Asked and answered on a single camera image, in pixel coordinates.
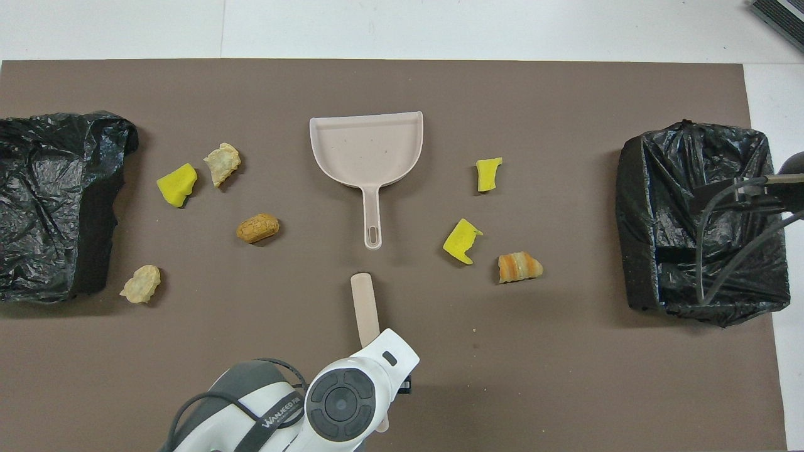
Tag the dark grey ribbed object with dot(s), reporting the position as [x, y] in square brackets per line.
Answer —
[782, 16]

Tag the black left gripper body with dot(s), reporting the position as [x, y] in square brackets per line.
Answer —
[405, 384]

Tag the yellow sponge piece green backing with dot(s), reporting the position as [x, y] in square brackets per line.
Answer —
[176, 185]

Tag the black bag lined bin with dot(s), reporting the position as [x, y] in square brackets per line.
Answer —
[666, 220]
[44, 201]

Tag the orange striped croissant piece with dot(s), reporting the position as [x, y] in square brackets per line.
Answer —
[519, 267]

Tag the brown bread bun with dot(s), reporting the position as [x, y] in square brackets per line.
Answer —
[257, 228]

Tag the beige hand brush black bristles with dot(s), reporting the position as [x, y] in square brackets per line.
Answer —
[365, 307]

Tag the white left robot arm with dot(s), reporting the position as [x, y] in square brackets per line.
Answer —
[342, 402]

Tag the beige plastic dustpan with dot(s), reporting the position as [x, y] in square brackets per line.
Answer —
[367, 150]

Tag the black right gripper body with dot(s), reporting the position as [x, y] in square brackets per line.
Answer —
[793, 185]

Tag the pale flaky pastry piece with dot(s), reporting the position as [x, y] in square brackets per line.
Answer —
[141, 284]
[221, 163]

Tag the small yellow sponge piece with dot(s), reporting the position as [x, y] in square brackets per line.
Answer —
[488, 176]

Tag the notched yellow sponge piece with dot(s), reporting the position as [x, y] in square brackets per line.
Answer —
[460, 242]

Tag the brown table mat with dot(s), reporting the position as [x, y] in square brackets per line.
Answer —
[565, 376]

